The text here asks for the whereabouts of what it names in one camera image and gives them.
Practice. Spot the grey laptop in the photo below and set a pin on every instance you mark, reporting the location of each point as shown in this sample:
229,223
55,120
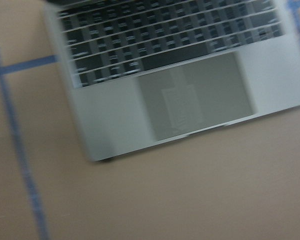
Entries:
140,73

